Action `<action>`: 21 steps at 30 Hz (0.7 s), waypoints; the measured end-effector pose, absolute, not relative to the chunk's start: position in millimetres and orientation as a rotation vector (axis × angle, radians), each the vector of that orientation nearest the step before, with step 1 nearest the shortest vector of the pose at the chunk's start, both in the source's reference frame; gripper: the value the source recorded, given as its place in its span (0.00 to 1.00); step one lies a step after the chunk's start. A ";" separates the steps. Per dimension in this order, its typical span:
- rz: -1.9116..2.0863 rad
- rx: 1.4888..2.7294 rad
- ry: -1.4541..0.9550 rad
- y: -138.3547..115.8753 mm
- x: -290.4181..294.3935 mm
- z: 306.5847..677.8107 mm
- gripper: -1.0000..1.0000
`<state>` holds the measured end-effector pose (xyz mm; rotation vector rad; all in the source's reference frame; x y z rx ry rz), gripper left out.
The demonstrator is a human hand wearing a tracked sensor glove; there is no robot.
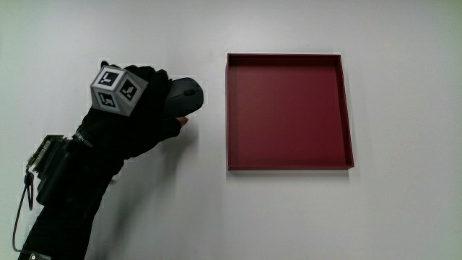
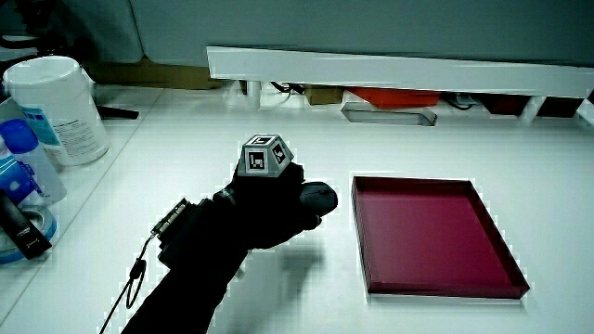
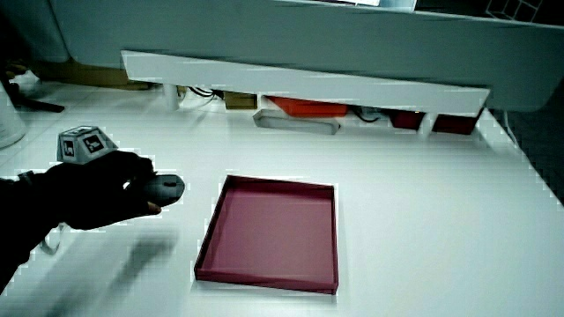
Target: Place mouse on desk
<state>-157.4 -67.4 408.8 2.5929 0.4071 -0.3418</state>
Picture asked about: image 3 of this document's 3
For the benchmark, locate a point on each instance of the person's right hand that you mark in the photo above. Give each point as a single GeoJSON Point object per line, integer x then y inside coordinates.
{"type": "Point", "coordinates": [97, 193]}

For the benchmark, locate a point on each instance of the grey computer mouse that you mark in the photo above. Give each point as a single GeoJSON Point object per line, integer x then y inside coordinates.
{"type": "Point", "coordinates": [167, 189]}

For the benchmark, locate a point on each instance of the person's right forearm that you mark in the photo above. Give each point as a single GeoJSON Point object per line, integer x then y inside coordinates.
{"type": "Point", "coordinates": [20, 216]}

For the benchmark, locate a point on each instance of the white desk shelf riser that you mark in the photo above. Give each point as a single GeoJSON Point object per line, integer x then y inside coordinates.
{"type": "Point", "coordinates": [308, 86]}

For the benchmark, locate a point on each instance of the white desk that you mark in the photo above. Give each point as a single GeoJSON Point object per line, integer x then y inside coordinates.
{"type": "Point", "coordinates": [418, 211]}

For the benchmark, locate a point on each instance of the black flat bar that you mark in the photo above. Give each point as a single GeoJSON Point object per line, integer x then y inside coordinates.
{"type": "Point", "coordinates": [37, 105]}

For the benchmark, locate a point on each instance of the brown cardboard box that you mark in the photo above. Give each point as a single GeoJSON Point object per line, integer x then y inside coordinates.
{"type": "Point", "coordinates": [88, 75]}

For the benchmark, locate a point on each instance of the olive yellow small box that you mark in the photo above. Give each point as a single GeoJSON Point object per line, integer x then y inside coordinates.
{"type": "Point", "coordinates": [240, 100]}

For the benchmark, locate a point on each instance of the maroon shallow tray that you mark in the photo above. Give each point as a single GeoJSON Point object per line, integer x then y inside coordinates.
{"type": "Point", "coordinates": [273, 233]}

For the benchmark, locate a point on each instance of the grey flat tray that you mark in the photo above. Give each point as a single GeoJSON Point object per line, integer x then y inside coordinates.
{"type": "Point", "coordinates": [295, 124]}

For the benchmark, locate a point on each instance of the orange flat box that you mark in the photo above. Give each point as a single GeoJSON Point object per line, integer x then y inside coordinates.
{"type": "Point", "coordinates": [308, 108]}

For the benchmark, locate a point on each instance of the white partition panel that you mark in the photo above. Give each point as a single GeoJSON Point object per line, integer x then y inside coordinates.
{"type": "Point", "coordinates": [308, 35]}

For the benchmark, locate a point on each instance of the dark red box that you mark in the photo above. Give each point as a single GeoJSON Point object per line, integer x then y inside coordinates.
{"type": "Point", "coordinates": [406, 120]}
{"type": "Point", "coordinates": [454, 124]}

